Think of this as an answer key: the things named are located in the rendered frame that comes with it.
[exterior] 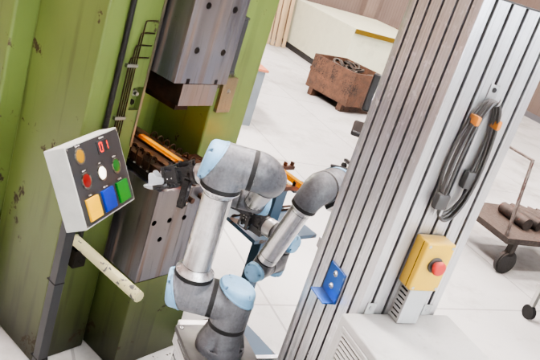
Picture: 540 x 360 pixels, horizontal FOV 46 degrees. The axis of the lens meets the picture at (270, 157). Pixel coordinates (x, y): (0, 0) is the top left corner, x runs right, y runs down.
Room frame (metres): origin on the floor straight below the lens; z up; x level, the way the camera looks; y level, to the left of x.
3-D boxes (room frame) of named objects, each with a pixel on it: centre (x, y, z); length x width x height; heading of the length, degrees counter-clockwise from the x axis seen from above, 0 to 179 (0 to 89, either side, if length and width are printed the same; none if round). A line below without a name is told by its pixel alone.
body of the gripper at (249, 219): (2.31, -0.02, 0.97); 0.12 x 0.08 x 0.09; 55
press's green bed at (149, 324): (2.72, 0.51, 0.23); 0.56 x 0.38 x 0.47; 55
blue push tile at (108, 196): (2.02, 0.49, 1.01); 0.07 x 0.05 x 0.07; 170
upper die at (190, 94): (2.67, 0.53, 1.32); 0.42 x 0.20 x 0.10; 55
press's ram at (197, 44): (2.71, 0.51, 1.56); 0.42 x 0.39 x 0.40; 55
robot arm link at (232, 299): (1.67, -0.02, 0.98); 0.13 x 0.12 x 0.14; 96
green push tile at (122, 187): (2.12, 0.47, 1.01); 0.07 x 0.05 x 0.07; 170
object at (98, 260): (2.22, 0.48, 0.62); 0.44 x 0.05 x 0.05; 55
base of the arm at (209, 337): (1.67, -0.03, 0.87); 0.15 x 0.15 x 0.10
